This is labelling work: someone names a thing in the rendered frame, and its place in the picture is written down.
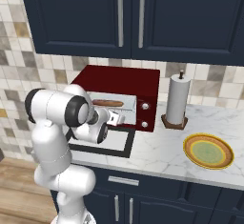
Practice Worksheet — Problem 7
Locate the grey toaster oven rack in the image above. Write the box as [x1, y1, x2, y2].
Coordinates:
[87, 92, 137, 112]

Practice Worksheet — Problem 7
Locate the silver drawer handle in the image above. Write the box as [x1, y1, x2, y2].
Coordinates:
[107, 175, 140, 187]

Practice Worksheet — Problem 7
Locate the white paper towel roll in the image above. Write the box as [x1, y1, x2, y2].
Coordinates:
[166, 73, 193, 126]

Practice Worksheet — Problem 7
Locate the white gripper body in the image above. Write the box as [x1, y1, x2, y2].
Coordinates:
[118, 111, 137, 128]

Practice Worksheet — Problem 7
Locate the red toaster oven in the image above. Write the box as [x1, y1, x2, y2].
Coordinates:
[70, 64, 161, 133]

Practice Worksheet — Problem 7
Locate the brown paper towel holder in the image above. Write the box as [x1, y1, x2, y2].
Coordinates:
[160, 70, 190, 131]

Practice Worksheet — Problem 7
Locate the yellow orange green plate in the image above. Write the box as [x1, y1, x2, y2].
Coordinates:
[182, 132, 235, 171]

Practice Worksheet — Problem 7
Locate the black glass toaster oven door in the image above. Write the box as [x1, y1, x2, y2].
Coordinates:
[65, 126, 137, 159]

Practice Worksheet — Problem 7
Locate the brown baguette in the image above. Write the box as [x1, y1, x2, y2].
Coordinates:
[91, 98, 125, 108]

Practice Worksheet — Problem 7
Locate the silver cupboard handle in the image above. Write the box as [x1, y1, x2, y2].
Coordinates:
[137, 0, 146, 49]
[128, 197, 134, 224]
[116, 0, 125, 48]
[113, 194, 120, 223]

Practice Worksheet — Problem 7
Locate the dark blue drawer front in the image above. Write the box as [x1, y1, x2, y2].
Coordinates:
[183, 182, 244, 224]
[90, 166, 189, 204]

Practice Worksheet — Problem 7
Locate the dark blue cupboard door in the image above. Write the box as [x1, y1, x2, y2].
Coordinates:
[18, 0, 133, 60]
[81, 189, 126, 224]
[123, 193, 220, 224]
[131, 0, 244, 67]

